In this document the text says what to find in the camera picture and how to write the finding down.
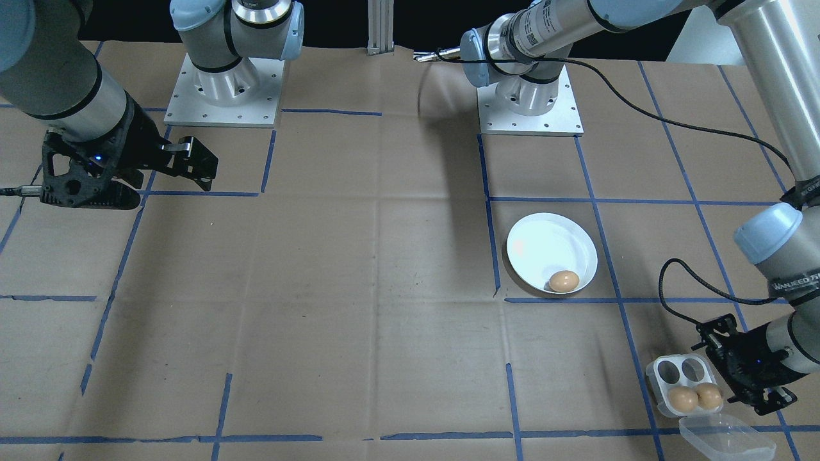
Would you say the brown egg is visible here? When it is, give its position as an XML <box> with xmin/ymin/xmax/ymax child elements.
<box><xmin>668</xmin><ymin>386</ymin><xmax>699</xmax><ymax>414</ymax></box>
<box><xmin>548</xmin><ymin>270</ymin><xmax>580</xmax><ymax>294</ymax></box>
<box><xmin>695</xmin><ymin>382</ymin><xmax>725</xmax><ymax>411</ymax></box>

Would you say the clear plastic egg carton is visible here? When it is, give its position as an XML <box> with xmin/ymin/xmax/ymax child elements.
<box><xmin>645</xmin><ymin>354</ymin><xmax>777</xmax><ymax>461</ymax></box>

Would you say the white round plate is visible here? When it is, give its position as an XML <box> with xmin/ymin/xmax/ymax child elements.
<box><xmin>506</xmin><ymin>213</ymin><xmax>598</xmax><ymax>296</ymax></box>

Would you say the silver metal fitting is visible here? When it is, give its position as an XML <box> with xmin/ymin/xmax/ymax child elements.
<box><xmin>413</xmin><ymin>46</ymin><xmax>462</xmax><ymax>63</ymax></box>

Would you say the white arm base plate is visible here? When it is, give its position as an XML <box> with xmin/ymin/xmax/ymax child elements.
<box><xmin>477</xmin><ymin>64</ymin><xmax>585</xmax><ymax>136</ymax></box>
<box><xmin>164</xmin><ymin>53</ymin><xmax>286</xmax><ymax>129</ymax></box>

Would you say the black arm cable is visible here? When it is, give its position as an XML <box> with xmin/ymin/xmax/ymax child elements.
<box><xmin>436</xmin><ymin>48</ymin><xmax>798</xmax><ymax>334</ymax></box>

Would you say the aluminium frame post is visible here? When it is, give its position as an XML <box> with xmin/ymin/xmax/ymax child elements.
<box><xmin>367</xmin><ymin>0</ymin><xmax>396</xmax><ymax>56</ymax></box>

